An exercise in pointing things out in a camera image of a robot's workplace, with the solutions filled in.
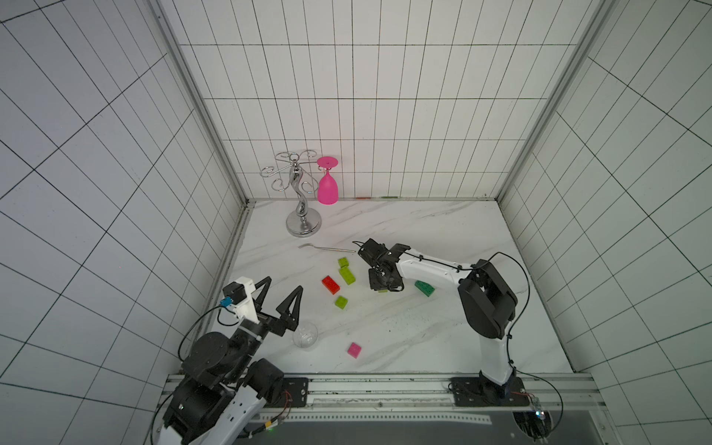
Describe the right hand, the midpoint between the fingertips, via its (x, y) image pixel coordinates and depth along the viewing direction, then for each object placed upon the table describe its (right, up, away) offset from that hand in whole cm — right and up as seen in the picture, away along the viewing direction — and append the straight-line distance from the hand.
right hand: (380, 276), depth 94 cm
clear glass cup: (-24, -16, -11) cm, 31 cm away
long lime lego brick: (-12, 0, +1) cm, 12 cm away
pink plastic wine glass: (-19, +31, +7) cm, 37 cm away
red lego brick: (-17, -3, -1) cm, 17 cm away
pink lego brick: (-9, -19, -14) cm, 25 cm away
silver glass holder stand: (-31, +19, +16) cm, 40 cm away
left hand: (-25, +4, -31) cm, 40 cm away
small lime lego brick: (-13, +4, +5) cm, 15 cm away
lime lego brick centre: (-13, -8, -4) cm, 16 cm away
